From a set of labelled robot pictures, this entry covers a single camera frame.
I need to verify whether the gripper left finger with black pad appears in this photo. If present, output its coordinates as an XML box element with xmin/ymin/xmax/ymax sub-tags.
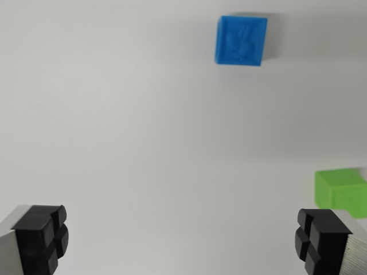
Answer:
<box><xmin>0</xmin><ymin>204</ymin><xmax>70</xmax><ymax>275</ymax></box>

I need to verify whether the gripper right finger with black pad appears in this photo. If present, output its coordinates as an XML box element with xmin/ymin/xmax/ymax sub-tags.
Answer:
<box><xmin>294</xmin><ymin>208</ymin><xmax>367</xmax><ymax>275</ymax></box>

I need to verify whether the green soft toy cube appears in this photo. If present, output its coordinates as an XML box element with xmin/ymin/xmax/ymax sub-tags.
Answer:
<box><xmin>314</xmin><ymin>168</ymin><xmax>367</xmax><ymax>219</ymax></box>

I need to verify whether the blue soft toy cube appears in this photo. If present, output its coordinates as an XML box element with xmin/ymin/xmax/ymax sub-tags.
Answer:
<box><xmin>213</xmin><ymin>15</ymin><xmax>268</xmax><ymax>67</ymax></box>

